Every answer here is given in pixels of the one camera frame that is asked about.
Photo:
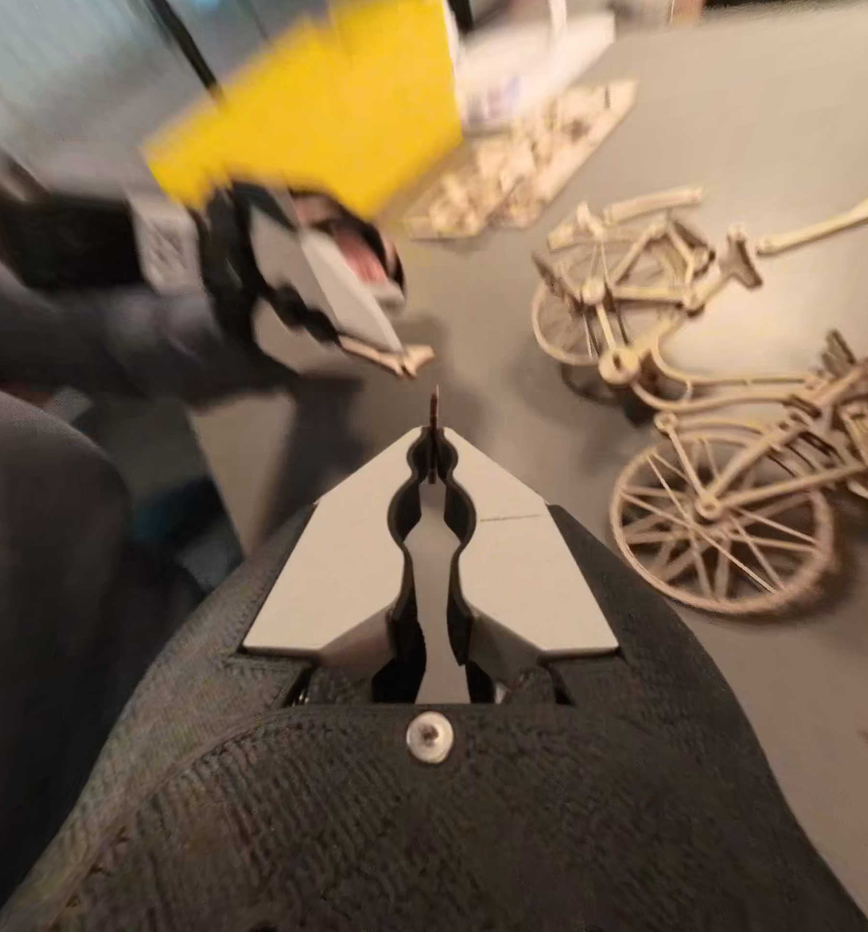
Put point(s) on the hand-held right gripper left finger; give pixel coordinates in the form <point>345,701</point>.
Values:
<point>332,568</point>

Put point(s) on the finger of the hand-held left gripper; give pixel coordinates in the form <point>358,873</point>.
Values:
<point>332,287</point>
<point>299,317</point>

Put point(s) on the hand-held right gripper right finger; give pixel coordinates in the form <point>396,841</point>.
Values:
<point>536,568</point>

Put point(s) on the thin wooden model part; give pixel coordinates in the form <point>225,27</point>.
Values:
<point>405,360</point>

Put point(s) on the wooden crank-shaped model part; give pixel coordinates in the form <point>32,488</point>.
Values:
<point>434,415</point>

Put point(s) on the person's left forearm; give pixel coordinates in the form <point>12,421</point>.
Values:
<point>113,342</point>

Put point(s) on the wooden bicycle model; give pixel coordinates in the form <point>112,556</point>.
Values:
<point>703,502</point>

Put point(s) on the person's legs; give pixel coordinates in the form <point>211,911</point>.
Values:
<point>175,517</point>

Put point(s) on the yellow block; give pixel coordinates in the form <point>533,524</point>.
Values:
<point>317,109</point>

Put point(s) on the wooden part sheet stack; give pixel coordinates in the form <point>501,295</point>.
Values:
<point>521,167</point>

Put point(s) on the person's torso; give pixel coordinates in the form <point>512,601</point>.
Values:
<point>33,582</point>

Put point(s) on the white instruction booklet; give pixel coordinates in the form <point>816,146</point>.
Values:
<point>529,58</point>

